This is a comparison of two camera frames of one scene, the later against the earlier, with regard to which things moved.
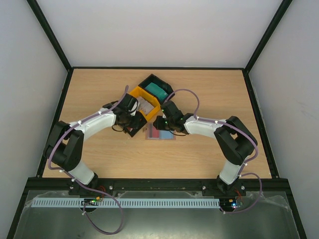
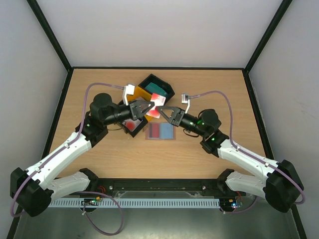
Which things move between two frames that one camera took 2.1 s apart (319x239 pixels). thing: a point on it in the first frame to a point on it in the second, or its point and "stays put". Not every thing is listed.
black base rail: (104, 185) stays put
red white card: (152, 132) stays put
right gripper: (159, 122) to (177, 117)
